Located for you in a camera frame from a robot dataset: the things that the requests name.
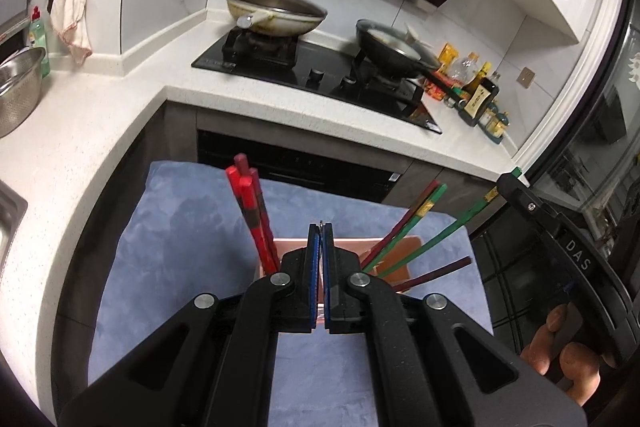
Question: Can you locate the black frying pan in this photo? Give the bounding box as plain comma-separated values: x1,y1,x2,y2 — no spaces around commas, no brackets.
356,20,461,103

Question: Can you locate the right hand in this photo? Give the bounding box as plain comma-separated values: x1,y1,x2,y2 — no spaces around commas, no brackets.
520,305,614,407

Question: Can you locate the stainless steel bowl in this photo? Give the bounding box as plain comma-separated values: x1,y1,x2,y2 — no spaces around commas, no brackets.
0,46,46,138

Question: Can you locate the blue-grey table mat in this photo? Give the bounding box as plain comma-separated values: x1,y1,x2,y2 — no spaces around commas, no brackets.
86,159,497,427

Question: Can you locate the stainless steel sink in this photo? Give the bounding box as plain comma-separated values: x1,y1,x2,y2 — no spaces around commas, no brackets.
0,182,28,259

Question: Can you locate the green dish soap bottle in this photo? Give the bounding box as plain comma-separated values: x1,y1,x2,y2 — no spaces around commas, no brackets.
28,6,50,77

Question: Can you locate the dark red chopstick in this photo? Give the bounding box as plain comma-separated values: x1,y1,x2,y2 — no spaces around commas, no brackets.
360,181,439,268
393,256,472,293

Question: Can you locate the green chopstick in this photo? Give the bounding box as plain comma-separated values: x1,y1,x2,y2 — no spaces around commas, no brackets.
362,182,448,270
378,186,499,277

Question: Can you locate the bright red chopstick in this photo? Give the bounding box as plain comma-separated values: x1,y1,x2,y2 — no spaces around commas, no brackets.
234,154,280,271
226,166,277,275

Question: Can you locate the black gas stove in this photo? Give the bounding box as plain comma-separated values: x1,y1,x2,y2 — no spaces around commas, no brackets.
192,27,442,134

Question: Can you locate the beige wok with lid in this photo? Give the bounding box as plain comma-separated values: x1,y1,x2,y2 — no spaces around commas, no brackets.
226,0,328,38

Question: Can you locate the dark soy sauce bottle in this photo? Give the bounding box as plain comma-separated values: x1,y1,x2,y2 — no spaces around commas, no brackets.
459,76,499,127

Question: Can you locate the green seasoning jars tray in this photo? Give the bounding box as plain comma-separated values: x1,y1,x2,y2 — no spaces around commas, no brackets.
478,102,510,144

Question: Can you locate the orange seasoning packet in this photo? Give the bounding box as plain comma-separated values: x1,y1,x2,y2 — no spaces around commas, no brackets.
424,42,461,102

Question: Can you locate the pink plastic utensil basket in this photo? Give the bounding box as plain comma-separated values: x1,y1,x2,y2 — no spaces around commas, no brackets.
243,225,421,335

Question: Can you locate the clear oil bottle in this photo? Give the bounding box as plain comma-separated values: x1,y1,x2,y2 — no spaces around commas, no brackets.
447,52,480,88

